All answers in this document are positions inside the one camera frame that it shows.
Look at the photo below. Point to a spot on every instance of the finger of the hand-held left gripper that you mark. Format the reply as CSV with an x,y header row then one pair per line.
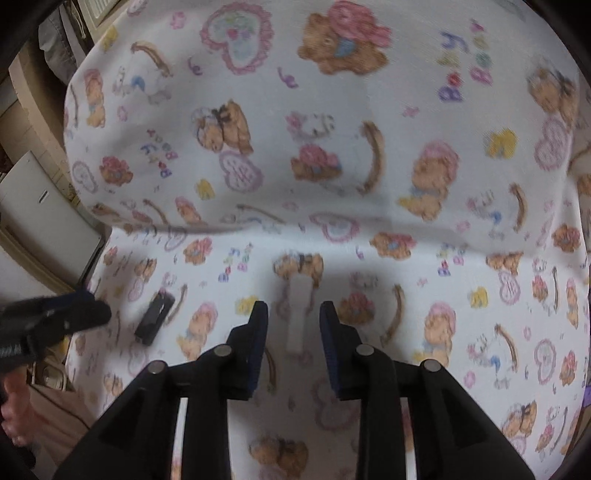
x,y
69,316

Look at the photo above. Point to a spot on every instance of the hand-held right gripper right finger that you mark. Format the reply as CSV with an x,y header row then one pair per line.
x,y
330,337

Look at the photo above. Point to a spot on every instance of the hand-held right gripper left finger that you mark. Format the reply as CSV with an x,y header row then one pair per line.
x,y
258,332

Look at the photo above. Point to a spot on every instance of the small black roll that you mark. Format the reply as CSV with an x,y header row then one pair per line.
x,y
154,318

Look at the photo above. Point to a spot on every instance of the person's left hand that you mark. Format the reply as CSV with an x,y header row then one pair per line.
x,y
14,415

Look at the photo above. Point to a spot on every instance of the brown cloth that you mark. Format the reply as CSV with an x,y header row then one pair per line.
x,y
60,420

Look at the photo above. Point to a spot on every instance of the white appliance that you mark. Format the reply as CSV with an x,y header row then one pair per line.
x,y
37,203

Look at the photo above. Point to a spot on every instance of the bear printed blanket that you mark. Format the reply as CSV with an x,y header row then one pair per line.
x,y
369,138

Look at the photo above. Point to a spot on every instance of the hanging grey clothes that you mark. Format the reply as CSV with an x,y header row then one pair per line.
x,y
60,41

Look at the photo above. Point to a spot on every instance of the cream louvred cabinet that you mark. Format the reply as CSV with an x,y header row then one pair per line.
x,y
94,11

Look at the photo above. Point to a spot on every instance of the wooden shelf frame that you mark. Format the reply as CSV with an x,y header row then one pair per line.
x,y
34,101

